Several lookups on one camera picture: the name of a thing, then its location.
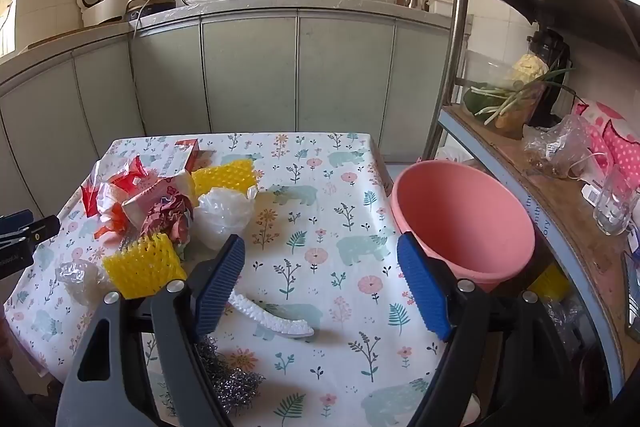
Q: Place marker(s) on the white foam net strip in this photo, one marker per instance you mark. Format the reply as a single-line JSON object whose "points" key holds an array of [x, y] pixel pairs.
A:
{"points": [[280, 324]]}

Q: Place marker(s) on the pink plastic bucket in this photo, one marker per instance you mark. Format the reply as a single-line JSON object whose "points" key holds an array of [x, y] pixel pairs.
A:
{"points": [[460, 207]]}

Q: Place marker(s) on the red white paper box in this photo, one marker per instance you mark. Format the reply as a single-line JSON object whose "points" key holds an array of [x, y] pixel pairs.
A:
{"points": [[177, 157]]}

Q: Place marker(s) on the glass mug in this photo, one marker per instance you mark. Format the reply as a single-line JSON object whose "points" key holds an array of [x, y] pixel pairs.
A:
{"points": [[615, 202]]}

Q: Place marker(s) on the white rectangular container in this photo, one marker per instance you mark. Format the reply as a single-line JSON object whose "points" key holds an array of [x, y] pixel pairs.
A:
{"points": [[444, 5]]}

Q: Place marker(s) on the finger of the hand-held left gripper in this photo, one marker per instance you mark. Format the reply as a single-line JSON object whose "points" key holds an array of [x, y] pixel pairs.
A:
{"points": [[14, 221], [35, 232]]}

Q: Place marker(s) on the floral bear tablecloth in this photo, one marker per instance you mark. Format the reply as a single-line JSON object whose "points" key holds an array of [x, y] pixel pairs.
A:
{"points": [[325, 207]]}

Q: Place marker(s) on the yellow foam net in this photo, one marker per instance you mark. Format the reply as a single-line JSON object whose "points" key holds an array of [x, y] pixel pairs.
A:
{"points": [[145, 264], [225, 177]]}

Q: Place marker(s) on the yellow packet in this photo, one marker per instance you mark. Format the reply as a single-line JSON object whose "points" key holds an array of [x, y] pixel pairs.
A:
{"points": [[550, 282]]}

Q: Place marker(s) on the clear bag of seeds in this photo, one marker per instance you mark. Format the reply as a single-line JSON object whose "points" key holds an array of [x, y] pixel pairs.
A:
{"points": [[555, 147]]}

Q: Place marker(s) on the white red snack packet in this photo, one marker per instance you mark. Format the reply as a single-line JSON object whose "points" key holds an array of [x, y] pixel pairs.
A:
{"points": [[155, 192]]}

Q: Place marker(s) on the pink polka dot cloth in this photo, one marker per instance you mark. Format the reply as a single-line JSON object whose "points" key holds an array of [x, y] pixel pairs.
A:
{"points": [[617, 142]]}

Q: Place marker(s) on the maroon paper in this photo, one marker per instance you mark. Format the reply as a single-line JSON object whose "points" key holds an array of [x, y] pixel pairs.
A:
{"points": [[167, 219]]}

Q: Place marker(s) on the black smartphone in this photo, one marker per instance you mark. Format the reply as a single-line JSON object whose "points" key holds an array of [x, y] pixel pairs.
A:
{"points": [[631, 297]]}

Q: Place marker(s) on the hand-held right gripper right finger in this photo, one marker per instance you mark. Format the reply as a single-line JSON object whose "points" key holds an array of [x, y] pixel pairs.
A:
{"points": [[425, 292]]}

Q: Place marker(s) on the small white dark appliance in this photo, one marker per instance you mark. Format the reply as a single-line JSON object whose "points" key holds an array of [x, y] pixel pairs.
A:
{"points": [[150, 7]]}

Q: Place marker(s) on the brown cardboard sheet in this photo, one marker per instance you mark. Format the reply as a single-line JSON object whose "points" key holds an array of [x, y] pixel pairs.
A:
{"points": [[565, 217]]}

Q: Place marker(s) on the clear plastic wrap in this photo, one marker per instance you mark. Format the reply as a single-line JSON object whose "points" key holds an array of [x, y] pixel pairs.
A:
{"points": [[80, 279]]}

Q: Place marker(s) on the dark green vegetable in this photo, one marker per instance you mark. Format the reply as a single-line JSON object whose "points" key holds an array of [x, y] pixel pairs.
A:
{"points": [[475, 102]]}

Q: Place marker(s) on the steel wool scrubber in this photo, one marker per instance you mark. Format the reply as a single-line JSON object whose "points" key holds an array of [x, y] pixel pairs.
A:
{"points": [[235, 382]]}

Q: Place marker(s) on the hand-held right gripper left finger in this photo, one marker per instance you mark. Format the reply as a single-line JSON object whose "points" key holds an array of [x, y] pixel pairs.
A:
{"points": [[220, 287]]}

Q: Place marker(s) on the cauliflower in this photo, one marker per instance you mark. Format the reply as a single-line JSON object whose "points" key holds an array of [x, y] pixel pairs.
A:
{"points": [[529, 67]]}

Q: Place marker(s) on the clear plastic container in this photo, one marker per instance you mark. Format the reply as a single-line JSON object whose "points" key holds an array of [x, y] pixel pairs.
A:
{"points": [[485, 67]]}

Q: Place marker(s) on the grey kitchen cabinet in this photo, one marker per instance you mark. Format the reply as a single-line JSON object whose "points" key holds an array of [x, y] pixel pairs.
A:
{"points": [[250, 67]]}

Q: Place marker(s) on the red clear wrapper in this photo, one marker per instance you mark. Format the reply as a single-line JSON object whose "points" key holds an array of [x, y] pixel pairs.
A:
{"points": [[100, 199]]}

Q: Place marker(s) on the white barcode label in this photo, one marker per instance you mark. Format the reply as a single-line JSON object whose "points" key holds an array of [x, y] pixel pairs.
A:
{"points": [[591, 196]]}

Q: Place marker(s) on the black blender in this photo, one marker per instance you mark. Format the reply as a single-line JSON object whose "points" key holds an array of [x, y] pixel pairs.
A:
{"points": [[550, 47]]}

